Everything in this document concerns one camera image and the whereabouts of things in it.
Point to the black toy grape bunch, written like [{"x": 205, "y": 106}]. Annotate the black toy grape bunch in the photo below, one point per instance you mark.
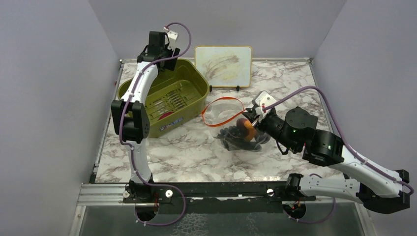
[{"x": 231, "y": 133}]

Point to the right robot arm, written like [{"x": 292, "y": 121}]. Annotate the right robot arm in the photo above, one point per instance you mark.
[{"x": 297, "y": 132}]

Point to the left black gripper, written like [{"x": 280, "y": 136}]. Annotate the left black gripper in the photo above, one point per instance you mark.
[{"x": 169, "y": 65}]

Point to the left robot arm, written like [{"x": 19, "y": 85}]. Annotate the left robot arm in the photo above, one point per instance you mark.
[{"x": 131, "y": 121}]

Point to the clear zip bag orange zipper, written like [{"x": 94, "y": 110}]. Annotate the clear zip bag orange zipper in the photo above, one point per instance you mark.
[{"x": 224, "y": 112}]

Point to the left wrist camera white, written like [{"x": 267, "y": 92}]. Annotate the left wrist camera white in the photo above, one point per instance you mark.
[{"x": 170, "y": 39}]

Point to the orange toy carrot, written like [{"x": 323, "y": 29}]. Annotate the orange toy carrot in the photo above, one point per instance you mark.
[{"x": 246, "y": 129}]

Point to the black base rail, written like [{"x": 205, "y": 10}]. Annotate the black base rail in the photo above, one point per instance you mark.
[{"x": 210, "y": 197}]

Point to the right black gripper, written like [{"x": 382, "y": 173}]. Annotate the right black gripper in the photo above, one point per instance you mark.
[{"x": 251, "y": 114}]

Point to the olive green plastic bin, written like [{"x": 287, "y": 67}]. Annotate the olive green plastic bin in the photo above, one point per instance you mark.
[{"x": 182, "y": 91}]

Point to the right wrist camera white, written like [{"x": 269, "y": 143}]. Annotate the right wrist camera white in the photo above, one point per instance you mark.
[{"x": 262, "y": 101}]

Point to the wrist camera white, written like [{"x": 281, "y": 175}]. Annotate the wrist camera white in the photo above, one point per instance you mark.
[
  {"x": 170, "y": 39},
  {"x": 262, "y": 101}
]

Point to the small magenta toy piece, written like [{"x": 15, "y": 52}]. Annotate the small magenta toy piece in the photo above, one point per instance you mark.
[{"x": 165, "y": 115}]

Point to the framed painting on stand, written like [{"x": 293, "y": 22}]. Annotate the framed painting on stand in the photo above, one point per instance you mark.
[{"x": 225, "y": 66}]

